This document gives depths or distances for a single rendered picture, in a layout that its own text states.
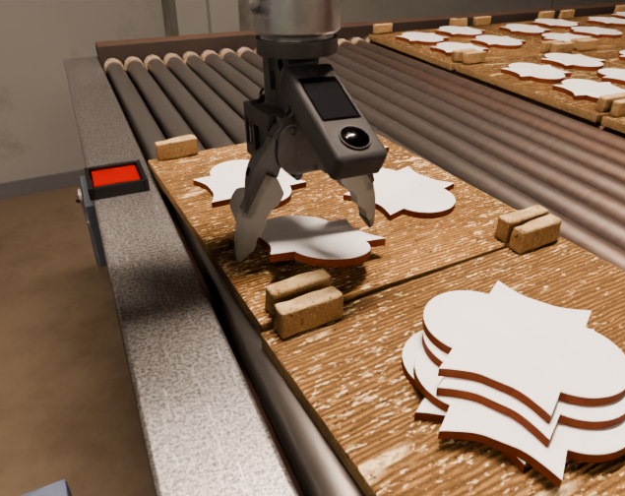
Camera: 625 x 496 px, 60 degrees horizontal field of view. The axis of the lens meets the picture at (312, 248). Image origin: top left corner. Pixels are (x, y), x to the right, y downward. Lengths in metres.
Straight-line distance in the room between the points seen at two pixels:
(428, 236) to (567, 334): 0.21
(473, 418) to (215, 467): 0.17
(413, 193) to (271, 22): 0.30
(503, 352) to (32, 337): 1.85
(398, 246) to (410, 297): 0.09
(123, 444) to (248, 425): 1.25
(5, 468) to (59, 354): 0.43
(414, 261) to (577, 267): 0.16
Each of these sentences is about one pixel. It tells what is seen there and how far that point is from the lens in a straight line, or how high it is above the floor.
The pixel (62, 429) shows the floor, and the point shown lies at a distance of 1.75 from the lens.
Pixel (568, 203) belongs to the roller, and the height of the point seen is 0.92.
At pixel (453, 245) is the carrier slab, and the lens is 0.58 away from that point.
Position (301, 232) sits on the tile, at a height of 0.96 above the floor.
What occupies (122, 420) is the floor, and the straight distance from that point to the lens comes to 1.71.
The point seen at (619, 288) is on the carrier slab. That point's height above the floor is 0.94.
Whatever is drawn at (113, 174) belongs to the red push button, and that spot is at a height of 0.93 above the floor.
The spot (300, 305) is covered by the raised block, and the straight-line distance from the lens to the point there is 0.44.
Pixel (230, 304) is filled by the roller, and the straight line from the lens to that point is 0.52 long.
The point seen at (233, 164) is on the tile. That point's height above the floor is 0.94.
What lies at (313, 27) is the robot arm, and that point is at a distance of 0.46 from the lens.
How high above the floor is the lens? 1.23
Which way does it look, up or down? 32 degrees down
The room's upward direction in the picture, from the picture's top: straight up
